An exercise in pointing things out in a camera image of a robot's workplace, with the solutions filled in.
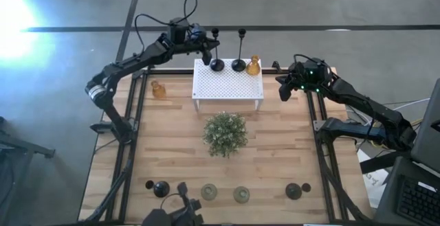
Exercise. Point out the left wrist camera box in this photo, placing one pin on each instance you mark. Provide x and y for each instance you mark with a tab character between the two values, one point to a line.
197	33

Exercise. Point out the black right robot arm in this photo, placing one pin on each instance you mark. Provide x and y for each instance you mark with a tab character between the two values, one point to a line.
361	102

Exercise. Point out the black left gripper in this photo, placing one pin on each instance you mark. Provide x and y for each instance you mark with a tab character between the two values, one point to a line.
180	44

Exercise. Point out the artificial green plant white flowers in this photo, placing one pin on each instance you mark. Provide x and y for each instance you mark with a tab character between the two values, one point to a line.
225	135

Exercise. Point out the black metal stand leg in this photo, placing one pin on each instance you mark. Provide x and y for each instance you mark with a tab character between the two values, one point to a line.
20	145

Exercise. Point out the short black candlestick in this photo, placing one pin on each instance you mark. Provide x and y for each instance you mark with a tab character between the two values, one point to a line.
293	191
161	189

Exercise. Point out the amber ribbed glass candle holder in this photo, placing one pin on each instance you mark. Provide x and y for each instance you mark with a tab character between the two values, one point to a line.
159	90
253	68

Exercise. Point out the clear green glass candle holder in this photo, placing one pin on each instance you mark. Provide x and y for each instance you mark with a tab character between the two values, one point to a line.
241	194
209	192

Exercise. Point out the tall black candlestick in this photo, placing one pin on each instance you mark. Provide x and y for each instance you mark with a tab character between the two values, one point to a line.
217	64
238	64

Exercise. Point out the black keyboard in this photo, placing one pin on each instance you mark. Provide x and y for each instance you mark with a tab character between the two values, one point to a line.
419	202

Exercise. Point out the computer monitor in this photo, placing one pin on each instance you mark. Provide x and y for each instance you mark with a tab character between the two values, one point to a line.
428	133

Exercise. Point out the white perforated metal shelf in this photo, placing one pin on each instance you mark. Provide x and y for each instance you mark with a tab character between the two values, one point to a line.
227	88

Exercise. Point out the black aluminium table frame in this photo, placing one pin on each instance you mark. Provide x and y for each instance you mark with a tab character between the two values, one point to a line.
172	71

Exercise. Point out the black computer desk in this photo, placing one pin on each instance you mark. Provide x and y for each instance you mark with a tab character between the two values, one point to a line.
390	198

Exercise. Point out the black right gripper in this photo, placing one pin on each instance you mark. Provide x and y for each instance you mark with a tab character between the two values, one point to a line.
311	76

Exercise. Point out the white paper with writing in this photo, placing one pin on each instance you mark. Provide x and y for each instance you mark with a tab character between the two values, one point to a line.
373	184

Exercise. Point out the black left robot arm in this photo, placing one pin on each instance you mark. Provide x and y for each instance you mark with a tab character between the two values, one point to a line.
137	59

